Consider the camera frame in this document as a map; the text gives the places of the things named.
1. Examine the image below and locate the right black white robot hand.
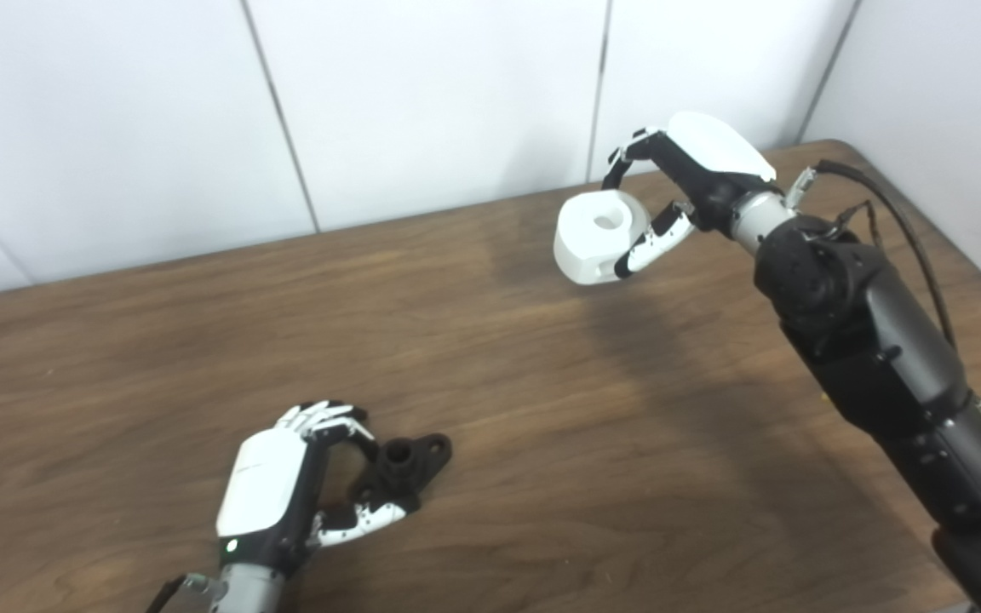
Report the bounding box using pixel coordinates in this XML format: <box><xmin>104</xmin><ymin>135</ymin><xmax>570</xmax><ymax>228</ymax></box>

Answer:
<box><xmin>601</xmin><ymin>111</ymin><xmax>777</xmax><ymax>280</ymax></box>

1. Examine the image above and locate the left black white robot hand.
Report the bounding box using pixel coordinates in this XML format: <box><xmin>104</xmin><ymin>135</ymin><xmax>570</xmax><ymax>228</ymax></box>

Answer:
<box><xmin>215</xmin><ymin>400</ymin><xmax>410</xmax><ymax>570</ymax></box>

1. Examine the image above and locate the black flanged holder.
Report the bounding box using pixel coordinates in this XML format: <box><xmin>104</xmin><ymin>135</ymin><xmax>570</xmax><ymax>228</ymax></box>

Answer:
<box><xmin>349</xmin><ymin>433</ymin><xmax>454</xmax><ymax>513</ymax></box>

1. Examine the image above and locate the round white piece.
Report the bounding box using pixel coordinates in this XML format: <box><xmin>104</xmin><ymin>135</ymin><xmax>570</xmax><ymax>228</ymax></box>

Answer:
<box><xmin>553</xmin><ymin>190</ymin><xmax>653</xmax><ymax>286</ymax></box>

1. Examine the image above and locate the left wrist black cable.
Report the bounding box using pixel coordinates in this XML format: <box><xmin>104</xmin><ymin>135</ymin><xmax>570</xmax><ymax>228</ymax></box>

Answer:
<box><xmin>146</xmin><ymin>575</ymin><xmax>202</xmax><ymax>613</ymax></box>

